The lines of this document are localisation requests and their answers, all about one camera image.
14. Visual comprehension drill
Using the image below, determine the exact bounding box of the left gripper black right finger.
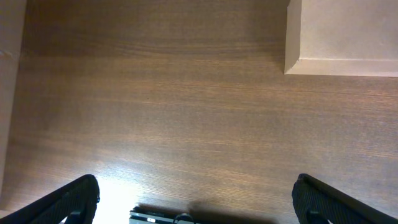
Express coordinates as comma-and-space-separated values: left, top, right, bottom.
292, 174, 397, 224

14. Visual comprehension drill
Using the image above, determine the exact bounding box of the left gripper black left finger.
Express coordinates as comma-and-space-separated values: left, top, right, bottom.
1, 174, 100, 224

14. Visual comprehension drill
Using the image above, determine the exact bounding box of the brown cardboard box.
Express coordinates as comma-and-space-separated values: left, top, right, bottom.
284, 0, 397, 77

